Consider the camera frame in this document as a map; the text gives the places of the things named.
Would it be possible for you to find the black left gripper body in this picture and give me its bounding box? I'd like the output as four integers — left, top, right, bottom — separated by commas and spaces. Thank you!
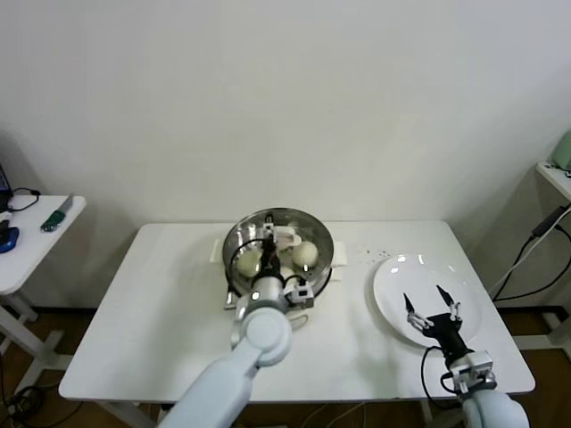
261, 240, 280, 280

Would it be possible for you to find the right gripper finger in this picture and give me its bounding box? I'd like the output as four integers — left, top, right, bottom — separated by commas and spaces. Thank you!
402, 292, 431, 331
435, 284, 462, 323

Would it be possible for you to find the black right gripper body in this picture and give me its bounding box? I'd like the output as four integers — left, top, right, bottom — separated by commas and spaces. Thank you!
422, 312, 474, 358

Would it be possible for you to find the round glass pot lid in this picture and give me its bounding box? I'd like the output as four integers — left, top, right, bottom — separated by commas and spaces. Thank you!
222, 207, 335, 305

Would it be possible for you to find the perforated steel steamer basket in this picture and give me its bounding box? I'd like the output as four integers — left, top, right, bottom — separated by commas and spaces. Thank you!
221, 206, 335, 309

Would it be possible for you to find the round white plate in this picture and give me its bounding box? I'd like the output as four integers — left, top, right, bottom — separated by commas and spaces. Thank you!
372, 253, 484, 350

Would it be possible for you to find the white electric cooker base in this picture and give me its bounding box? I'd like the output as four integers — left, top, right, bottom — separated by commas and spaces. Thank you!
209, 238, 349, 332

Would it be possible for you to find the white shelf table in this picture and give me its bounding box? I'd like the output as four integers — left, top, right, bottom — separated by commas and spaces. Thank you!
534, 162, 571, 349

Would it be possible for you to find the pale green appliance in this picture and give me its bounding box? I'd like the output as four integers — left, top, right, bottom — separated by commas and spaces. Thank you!
547, 133, 571, 173

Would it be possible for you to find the white side table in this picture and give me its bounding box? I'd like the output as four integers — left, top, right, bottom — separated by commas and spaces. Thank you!
0, 194, 87, 396

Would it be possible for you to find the blue computer mouse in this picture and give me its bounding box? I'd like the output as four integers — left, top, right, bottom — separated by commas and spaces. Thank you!
0, 226, 21, 254

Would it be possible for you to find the dark laptop edge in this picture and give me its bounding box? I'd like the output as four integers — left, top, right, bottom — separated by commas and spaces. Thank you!
0, 162, 12, 211

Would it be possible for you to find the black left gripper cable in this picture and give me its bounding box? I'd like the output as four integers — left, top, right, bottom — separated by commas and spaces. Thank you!
224, 240, 265, 310

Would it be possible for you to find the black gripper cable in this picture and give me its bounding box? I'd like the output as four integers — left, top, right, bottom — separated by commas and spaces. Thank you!
420, 345, 450, 403
224, 240, 265, 310

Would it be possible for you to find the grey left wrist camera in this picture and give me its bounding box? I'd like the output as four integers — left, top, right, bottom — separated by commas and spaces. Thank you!
285, 278, 316, 309

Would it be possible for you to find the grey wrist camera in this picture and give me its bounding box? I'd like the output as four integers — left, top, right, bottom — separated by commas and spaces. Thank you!
448, 350, 497, 393
285, 278, 316, 309

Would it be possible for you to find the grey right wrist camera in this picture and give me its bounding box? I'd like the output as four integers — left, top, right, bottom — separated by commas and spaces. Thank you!
448, 350, 497, 393

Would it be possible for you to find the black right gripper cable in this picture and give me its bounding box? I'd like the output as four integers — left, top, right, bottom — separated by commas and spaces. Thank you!
420, 345, 450, 403

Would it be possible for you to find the white wall cable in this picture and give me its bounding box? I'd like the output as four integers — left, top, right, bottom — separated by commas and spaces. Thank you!
485, 218, 571, 298

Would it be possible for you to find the black adapter with cable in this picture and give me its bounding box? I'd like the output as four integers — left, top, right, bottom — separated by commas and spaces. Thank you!
488, 205, 571, 304

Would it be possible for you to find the green handled knife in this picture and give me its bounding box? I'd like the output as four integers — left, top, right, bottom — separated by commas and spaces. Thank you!
39, 192, 75, 234

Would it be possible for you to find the thin black looped cable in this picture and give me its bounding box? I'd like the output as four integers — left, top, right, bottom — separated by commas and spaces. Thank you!
6, 186, 42, 214

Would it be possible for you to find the black floor cable tangle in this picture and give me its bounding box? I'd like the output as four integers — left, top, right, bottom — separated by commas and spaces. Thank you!
0, 385, 48, 428

